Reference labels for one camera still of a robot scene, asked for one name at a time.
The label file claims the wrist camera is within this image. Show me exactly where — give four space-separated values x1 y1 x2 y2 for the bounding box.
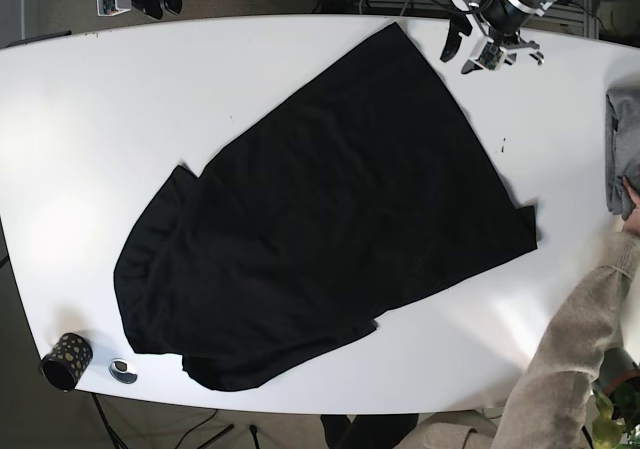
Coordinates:
96 0 130 17
469 36 517 71

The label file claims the grey T-shirt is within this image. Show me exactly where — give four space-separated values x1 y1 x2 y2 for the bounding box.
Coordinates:
605 86 639 220

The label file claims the person's hand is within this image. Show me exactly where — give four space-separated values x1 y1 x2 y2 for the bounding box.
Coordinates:
622 177 640 237

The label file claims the beige sweater forearm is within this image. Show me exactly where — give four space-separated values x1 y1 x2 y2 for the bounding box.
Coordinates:
404 231 640 449

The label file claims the grey plant pot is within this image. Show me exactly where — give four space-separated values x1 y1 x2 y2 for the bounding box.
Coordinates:
594 347 639 395

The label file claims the black gold spotted cup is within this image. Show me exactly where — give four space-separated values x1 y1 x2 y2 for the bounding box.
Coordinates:
38 333 93 392

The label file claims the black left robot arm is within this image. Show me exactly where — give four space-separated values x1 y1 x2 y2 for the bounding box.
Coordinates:
440 0 560 75

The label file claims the black T-shirt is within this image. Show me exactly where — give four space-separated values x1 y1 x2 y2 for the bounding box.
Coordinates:
113 24 537 392

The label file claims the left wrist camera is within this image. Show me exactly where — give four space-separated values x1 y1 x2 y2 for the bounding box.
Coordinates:
469 36 517 71

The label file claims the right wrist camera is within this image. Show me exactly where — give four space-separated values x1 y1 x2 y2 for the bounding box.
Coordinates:
96 0 130 17

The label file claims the green plant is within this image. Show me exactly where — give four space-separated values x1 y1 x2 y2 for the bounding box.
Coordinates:
592 382 639 449

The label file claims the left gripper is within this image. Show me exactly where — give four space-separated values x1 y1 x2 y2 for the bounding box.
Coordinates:
440 0 544 75

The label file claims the left silver table grommet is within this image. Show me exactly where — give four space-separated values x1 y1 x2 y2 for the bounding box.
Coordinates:
108 358 138 385

